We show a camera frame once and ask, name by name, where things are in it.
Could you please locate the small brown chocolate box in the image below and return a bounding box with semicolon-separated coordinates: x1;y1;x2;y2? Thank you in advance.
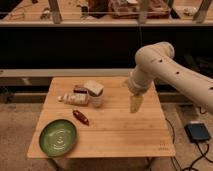
73;85;87;94

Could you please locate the white cup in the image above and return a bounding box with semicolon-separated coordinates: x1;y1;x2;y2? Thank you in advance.
89;93;103;108

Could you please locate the black foot pedal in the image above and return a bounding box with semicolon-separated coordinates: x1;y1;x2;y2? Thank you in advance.
184;123;211;143

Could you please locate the wooden folding table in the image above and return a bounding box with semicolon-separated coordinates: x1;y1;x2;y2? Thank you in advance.
27;77;175;159

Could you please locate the green ceramic bowl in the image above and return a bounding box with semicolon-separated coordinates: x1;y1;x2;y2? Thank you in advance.
39;119;77;157

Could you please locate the red chili pepper toy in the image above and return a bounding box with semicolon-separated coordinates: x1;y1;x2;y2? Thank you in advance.
73;110;89;125

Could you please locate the brown tray on shelf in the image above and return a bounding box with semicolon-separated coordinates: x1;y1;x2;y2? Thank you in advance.
109;0;170;18

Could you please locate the long wooden background shelf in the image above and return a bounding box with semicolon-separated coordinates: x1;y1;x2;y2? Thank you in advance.
0;0;213;27

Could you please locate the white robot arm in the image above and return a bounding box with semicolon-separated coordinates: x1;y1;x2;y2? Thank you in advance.
128;42;213;114

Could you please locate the white lying bottle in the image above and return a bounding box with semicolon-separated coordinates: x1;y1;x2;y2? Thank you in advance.
58;93;88;106

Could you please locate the black pedal cable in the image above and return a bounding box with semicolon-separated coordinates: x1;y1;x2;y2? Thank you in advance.
165;118;213;171

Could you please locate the beige bread slice block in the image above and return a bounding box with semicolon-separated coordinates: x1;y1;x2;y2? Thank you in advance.
84;80;104;96

